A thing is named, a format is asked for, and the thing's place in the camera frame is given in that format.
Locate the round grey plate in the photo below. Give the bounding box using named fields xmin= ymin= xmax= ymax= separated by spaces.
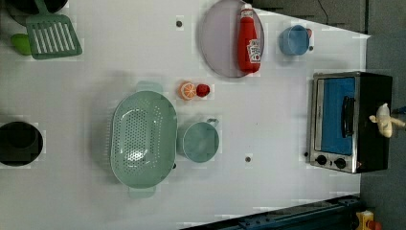
xmin=199 ymin=0 xmax=264 ymax=78

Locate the toy oven with blue door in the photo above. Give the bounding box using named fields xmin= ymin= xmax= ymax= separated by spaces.
xmin=308 ymin=72 xmax=393 ymax=173

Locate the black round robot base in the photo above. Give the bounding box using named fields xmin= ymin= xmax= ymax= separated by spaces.
xmin=0 ymin=122 xmax=43 ymax=167

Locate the green slotted spatula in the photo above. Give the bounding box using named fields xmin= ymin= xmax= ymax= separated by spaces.
xmin=26 ymin=0 xmax=82 ymax=60

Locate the plush red ketchup bottle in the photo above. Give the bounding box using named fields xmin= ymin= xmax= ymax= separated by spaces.
xmin=237 ymin=4 xmax=261 ymax=74

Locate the lime green toy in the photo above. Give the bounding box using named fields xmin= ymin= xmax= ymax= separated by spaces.
xmin=11 ymin=34 xmax=32 ymax=56

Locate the plush peeled banana toy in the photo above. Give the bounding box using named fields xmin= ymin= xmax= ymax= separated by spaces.
xmin=369 ymin=103 xmax=405 ymax=138

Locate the red strawberry toy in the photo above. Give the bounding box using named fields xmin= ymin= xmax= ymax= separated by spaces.
xmin=196 ymin=83 xmax=211 ymax=98

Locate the black pan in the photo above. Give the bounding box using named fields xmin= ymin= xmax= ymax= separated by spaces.
xmin=6 ymin=0 xmax=68 ymax=14

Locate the teal mug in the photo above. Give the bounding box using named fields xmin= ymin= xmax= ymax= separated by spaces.
xmin=177 ymin=118 xmax=220 ymax=163

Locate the orange slice toy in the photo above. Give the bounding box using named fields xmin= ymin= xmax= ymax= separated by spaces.
xmin=178 ymin=81 xmax=196 ymax=101

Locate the blue cup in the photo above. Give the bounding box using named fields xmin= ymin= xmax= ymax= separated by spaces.
xmin=279 ymin=25 xmax=312 ymax=56

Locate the mint green colander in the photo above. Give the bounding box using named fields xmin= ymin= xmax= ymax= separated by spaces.
xmin=110 ymin=80 xmax=177 ymax=198

